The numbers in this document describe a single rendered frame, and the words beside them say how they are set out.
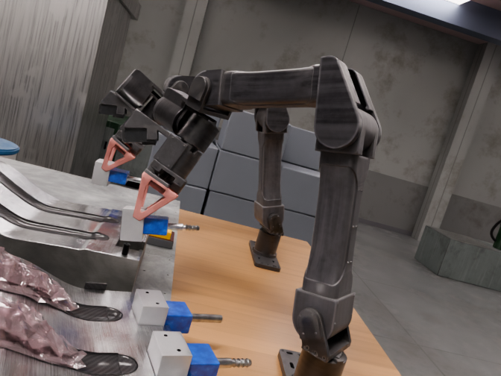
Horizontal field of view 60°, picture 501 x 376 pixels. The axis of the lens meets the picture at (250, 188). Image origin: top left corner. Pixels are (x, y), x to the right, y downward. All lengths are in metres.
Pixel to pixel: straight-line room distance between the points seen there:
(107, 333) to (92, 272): 0.18
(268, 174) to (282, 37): 6.08
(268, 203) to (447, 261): 4.69
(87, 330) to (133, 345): 0.06
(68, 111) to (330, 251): 3.18
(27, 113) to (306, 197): 2.21
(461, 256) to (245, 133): 3.75
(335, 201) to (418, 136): 7.19
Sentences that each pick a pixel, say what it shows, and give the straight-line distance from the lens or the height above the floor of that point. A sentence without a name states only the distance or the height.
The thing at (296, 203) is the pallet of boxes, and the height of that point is 0.72.
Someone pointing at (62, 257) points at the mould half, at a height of 0.87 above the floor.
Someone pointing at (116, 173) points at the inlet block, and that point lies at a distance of 1.06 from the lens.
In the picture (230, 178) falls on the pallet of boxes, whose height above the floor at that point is 0.77.
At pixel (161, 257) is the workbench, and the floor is 0.80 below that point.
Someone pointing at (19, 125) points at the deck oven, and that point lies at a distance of 3.76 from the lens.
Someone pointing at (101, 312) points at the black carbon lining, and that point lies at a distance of 0.64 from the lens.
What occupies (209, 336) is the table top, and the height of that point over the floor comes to 0.80.
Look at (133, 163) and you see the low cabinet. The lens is 5.23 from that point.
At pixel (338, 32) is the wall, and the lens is 7.34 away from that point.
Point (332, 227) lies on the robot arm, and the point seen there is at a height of 1.04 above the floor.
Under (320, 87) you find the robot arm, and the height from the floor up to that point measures 1.22.
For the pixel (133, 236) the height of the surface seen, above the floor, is 0.91.
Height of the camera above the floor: 1.15
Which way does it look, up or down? 9 degrees down
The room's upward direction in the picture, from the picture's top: 16 degrees clockwise
